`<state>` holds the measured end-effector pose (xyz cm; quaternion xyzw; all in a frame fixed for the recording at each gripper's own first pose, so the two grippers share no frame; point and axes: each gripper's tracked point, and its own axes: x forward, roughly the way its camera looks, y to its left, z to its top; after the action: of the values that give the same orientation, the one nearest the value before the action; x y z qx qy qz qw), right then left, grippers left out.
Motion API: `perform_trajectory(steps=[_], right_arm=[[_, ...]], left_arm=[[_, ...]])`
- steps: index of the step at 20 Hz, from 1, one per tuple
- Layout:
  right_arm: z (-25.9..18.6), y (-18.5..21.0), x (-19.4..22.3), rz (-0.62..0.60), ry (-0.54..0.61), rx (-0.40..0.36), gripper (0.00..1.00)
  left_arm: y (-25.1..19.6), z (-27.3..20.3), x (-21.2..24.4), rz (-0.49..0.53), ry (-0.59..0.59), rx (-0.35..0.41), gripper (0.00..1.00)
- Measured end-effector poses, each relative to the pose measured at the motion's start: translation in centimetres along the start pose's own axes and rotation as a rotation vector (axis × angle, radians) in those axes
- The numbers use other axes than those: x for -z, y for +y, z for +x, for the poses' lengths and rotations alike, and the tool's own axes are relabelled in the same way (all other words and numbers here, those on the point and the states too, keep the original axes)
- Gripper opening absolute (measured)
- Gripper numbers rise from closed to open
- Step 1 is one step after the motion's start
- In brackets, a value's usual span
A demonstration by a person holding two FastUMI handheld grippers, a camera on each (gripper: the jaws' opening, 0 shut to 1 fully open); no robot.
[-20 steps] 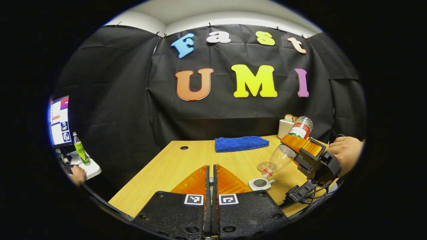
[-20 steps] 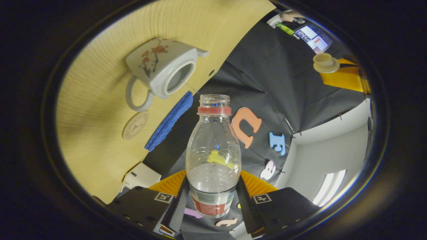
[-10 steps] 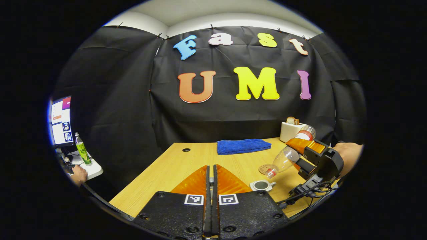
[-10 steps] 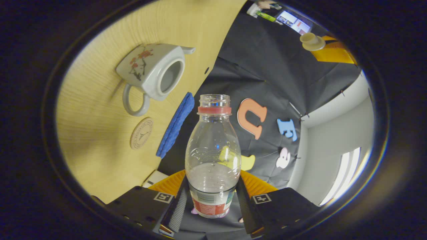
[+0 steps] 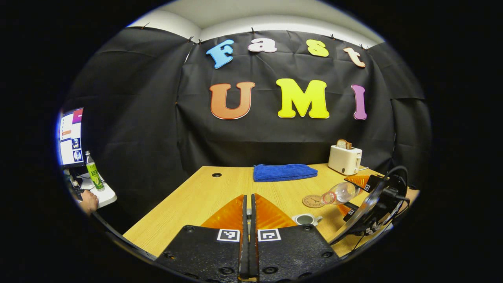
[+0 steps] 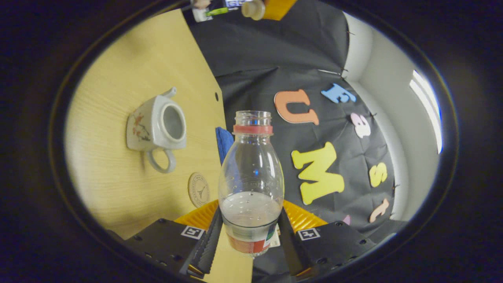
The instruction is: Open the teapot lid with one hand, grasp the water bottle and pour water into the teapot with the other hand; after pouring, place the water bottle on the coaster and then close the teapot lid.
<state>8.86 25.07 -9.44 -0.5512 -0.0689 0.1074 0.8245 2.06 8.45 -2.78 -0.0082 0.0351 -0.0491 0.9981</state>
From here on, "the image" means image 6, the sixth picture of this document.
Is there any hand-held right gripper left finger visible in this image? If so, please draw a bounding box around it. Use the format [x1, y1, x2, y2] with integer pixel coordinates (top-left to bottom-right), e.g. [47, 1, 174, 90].
[108, 198, 225, 280]

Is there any white floral teacup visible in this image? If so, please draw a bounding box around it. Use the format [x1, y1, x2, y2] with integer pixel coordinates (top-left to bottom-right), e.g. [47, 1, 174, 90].
[126, 87, 187, 174]

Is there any blue towel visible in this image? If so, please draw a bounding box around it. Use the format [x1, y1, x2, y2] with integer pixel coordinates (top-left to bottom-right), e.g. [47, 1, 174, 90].
[215, 127, 235, 165]

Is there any round wooden coaster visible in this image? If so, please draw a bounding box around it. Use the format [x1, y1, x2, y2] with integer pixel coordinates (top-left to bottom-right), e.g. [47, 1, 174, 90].
[187, 172, 211, 208]

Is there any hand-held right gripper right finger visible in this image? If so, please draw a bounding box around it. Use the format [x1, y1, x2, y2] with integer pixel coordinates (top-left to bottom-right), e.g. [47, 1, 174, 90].
[277, 200, 387, 280]

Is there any black backdrop cloth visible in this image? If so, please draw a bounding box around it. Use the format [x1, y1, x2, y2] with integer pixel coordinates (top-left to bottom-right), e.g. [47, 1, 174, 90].
[183, 0, 409, 283]

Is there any clear plastic water bottle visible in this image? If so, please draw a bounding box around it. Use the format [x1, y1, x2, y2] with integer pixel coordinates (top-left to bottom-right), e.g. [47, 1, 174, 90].
[218, 110, 285, 257]

